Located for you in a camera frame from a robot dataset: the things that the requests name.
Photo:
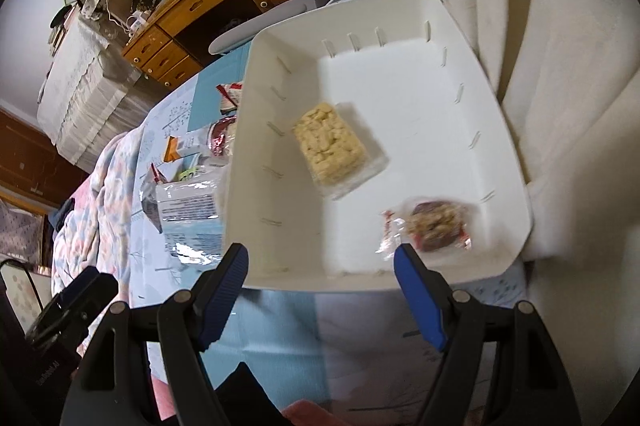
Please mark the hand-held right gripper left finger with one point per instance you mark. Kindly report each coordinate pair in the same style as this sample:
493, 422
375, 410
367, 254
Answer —
225, 296

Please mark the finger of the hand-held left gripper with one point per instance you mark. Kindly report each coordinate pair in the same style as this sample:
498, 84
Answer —
90, 288

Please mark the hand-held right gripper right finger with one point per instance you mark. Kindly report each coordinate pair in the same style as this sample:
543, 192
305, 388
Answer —
420, 301

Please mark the pale blue label packet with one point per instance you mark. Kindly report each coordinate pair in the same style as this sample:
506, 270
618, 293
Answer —
195, 246

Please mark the brown nut snack packet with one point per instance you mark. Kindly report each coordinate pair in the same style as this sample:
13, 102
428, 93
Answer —
435, 223

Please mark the green snack packet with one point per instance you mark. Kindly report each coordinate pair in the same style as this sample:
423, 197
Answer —
187, 174

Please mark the orange and silver snack packet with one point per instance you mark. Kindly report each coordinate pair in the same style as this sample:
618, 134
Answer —
172, 151

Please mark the dark red snack packet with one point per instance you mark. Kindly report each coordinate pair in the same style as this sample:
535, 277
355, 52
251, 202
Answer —
220, 139

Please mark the yellow rice cracker packet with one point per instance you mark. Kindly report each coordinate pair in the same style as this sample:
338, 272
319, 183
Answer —
330, 146

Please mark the white plastic bin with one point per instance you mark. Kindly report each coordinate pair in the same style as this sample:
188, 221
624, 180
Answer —
400, 106

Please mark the white and red snack packet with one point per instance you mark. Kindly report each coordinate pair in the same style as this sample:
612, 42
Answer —
230, 95

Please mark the dark blue cloth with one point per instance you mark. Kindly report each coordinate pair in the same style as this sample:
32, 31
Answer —
62, 213

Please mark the floral fleece blanket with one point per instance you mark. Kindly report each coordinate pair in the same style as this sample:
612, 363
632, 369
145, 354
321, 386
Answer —
105, 206

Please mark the printed tablecloth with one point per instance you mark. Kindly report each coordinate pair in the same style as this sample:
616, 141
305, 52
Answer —
310, 321

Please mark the brown wooden door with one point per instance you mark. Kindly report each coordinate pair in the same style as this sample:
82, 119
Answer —
30, 156

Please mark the lace covered furniture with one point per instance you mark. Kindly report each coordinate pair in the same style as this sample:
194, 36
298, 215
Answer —
75, 76

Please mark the white charger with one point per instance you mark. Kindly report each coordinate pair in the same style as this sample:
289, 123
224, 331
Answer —
136, 21

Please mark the black case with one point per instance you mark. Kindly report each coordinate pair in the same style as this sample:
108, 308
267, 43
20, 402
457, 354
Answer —
62, 14

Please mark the patterned cloth bag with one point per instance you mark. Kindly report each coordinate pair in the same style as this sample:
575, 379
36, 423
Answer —
94, 2

